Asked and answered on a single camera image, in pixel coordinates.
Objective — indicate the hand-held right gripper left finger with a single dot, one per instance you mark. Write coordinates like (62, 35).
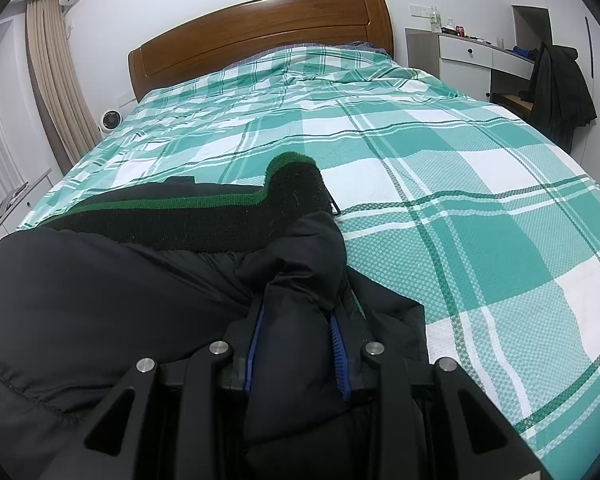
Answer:
(251, 360)

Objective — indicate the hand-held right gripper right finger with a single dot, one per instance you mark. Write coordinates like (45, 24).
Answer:
(338, 360)

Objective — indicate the black puffer jacket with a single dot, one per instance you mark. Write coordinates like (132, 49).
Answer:
(80, 310)

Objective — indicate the bed with green plaid cover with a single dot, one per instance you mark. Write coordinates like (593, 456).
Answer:
(480, 210)

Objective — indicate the small white fan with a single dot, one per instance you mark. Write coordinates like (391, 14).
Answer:
(111, 121)

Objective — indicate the low white drawer cabinet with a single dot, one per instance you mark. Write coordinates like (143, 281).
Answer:
(25, 196)

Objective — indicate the wooden chair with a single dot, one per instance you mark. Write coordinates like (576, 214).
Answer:
(510, 102)

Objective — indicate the grey plaid pillow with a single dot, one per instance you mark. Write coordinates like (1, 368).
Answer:
(365, 46)

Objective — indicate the white desk with drawer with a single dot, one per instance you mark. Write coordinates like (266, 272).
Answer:
(465, 52)

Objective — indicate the wooden bed headboard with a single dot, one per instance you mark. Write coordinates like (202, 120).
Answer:
(260, 25)

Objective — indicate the beige curtain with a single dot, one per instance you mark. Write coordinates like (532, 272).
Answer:
(55, 75)

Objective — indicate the black coat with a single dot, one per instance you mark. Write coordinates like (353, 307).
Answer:
(560, 90)

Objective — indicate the clear plastic bottle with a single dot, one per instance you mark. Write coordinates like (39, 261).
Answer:
(434, 21)

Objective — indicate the blue item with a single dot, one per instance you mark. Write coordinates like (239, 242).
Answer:
(521, 50)

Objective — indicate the white wall socket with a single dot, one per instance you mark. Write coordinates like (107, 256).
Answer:
(419, 10)

